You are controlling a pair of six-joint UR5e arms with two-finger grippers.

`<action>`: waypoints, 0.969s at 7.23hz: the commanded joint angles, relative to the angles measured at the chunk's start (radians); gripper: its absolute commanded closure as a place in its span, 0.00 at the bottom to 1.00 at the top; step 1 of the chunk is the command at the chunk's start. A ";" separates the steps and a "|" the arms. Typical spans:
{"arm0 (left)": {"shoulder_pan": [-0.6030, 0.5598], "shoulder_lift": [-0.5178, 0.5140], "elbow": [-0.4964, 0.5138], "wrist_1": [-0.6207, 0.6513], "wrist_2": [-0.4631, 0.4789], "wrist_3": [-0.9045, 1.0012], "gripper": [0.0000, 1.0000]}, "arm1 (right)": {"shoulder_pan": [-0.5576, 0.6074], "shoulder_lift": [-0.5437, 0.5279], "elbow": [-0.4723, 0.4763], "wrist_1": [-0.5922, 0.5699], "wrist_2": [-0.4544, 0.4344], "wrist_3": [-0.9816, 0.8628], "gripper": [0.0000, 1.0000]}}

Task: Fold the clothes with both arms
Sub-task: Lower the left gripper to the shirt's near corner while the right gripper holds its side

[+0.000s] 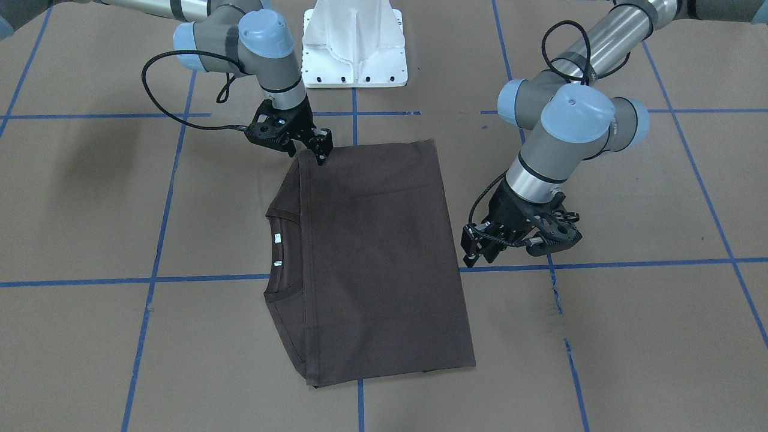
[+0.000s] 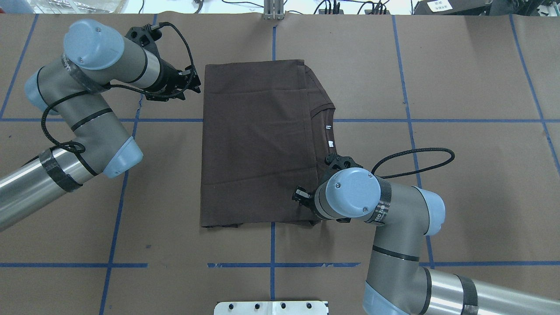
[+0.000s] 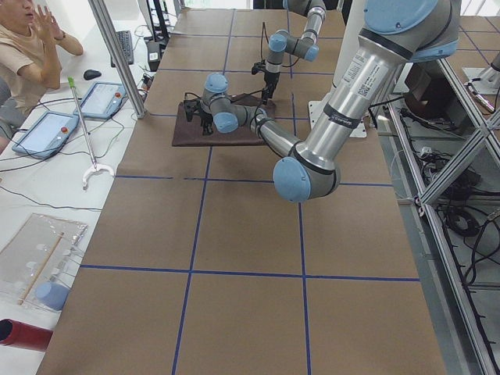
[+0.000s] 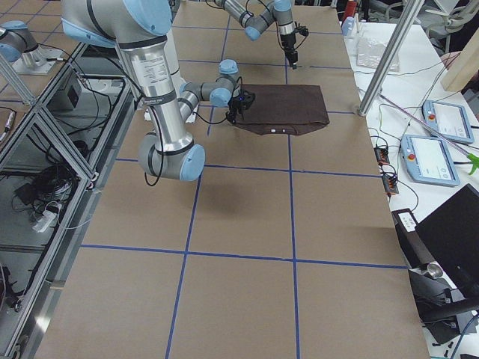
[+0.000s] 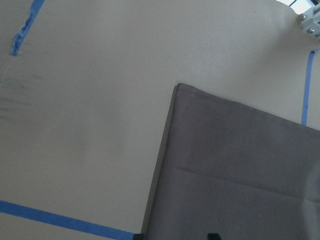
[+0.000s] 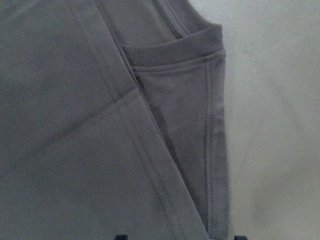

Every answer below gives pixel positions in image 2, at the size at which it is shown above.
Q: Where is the aluminium frame post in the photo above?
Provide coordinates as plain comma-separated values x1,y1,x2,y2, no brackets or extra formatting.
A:
262,0,285,21

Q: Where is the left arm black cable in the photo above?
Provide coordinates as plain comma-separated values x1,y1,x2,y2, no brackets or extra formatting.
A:
41,22,197,154

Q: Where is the white camera post base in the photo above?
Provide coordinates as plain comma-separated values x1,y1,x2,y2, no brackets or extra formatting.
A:
213,301,329,315

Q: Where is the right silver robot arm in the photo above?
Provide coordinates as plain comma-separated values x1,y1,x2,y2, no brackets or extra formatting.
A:
292,167,560,315

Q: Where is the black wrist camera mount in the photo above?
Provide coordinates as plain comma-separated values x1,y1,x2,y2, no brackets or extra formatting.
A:
125,24,162,51
324,152,363,177

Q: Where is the clear plastic bag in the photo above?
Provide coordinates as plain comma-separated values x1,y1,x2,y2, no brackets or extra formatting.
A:
27,0,128,14

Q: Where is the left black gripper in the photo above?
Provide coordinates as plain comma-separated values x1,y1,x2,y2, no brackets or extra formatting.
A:
142,59,201,102

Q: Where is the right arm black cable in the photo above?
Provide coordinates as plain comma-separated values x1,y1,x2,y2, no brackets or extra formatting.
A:
371,148,455,179

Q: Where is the brown t-shirt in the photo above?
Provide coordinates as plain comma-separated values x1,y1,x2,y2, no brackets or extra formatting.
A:
200,59,336,228

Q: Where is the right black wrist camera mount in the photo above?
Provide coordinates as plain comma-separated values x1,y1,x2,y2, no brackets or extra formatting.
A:
324,152,363,177

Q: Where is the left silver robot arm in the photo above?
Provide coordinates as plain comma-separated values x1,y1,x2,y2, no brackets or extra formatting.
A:
0,19,201,231

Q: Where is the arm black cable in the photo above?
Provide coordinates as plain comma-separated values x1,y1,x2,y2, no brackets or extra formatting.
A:
371,148,455,179
41,22,197,154

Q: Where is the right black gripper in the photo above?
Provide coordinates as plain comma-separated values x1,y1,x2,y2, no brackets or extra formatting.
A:
292,186,317,215

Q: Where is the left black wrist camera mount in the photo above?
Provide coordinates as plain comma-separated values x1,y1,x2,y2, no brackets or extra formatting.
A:
125,24,162,51

